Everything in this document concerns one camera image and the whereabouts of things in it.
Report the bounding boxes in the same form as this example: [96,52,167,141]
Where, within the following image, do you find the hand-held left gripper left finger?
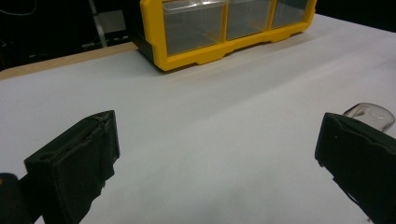
[23,109,120,224]

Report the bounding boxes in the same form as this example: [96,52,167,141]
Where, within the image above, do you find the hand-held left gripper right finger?
[314,112,396,224]

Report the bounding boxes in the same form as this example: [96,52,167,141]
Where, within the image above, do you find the clear plastic drawer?
[226,0,275,41]
[343,102,396,133]
[162,0,226,57]
[272,0,312,30]

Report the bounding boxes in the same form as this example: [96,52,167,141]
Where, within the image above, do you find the yellow drawer organizer cabinet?
[130,0,318,73]

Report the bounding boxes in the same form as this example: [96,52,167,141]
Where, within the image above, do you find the metal stand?
[88,0,108,49]

